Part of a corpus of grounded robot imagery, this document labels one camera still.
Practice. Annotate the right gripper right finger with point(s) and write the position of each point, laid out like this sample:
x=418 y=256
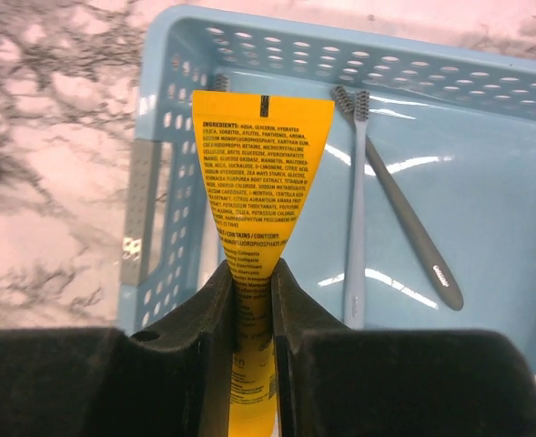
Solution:
x=335 y=381

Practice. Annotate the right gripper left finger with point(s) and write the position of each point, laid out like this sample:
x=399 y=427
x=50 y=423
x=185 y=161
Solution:
x=170 y=379

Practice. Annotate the yellow toothpaste tube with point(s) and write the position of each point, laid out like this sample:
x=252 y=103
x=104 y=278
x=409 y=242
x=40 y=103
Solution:
x=259 y=155

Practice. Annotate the blue plastic basket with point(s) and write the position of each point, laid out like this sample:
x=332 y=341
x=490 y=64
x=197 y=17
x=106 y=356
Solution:
x=456 y=129

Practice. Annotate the light blue toothbrush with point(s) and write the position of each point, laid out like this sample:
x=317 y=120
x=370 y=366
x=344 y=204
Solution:
x=355 y=278

